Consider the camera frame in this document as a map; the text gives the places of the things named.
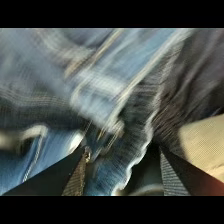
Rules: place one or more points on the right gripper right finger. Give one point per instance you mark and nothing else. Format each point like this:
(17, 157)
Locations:
(190, 180)

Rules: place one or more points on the blue jeans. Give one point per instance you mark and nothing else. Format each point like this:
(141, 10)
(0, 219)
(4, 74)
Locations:
(100, 90)

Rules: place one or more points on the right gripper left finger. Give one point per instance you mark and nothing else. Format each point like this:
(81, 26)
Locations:
(63, 180)

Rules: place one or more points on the dark grey garment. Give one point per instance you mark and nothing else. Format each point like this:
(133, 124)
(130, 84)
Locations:
(195, 83)

